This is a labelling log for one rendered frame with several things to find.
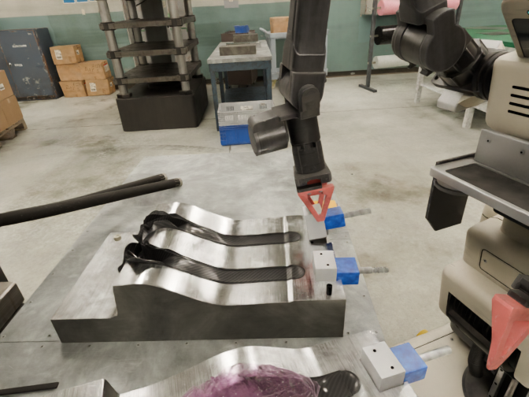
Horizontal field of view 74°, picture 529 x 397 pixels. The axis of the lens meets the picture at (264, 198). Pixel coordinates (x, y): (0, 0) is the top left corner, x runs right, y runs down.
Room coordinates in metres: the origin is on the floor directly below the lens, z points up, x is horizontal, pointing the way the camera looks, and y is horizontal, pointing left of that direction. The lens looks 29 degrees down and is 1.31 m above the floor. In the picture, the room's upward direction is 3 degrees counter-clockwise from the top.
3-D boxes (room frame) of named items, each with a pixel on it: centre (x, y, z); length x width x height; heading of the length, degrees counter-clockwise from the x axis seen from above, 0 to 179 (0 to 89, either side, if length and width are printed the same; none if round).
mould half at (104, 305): (0.55, 0.12, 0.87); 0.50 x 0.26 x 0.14; 88
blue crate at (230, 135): (3.75, 0.14, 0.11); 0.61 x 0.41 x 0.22; 90
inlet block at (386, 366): (0.32, -0.19, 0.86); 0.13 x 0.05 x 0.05; 105
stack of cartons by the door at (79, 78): (6.62, 3.04, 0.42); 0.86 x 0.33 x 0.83; 90
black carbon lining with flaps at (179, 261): (0.54, 0.11, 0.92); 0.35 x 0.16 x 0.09; 88
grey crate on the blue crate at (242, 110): (3.75, 0.13, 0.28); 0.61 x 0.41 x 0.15; 90
